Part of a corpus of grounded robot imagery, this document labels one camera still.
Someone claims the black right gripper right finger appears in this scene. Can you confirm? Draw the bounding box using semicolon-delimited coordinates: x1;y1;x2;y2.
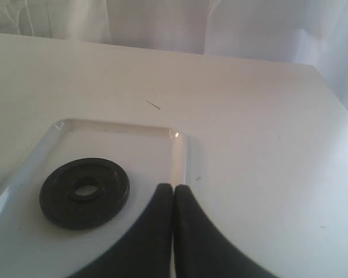
173;185;274;277

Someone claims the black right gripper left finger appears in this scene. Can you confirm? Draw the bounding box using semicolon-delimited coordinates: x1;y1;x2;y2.
72;184;173;277

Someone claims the black weight plate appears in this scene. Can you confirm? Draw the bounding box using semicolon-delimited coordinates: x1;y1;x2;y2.
39;158;130;230

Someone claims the white plastic tray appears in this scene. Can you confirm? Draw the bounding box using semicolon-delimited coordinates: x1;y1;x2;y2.
0;119;187;277

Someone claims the white backdrop curtain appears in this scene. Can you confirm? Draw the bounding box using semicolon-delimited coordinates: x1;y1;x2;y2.
0;1;348;111

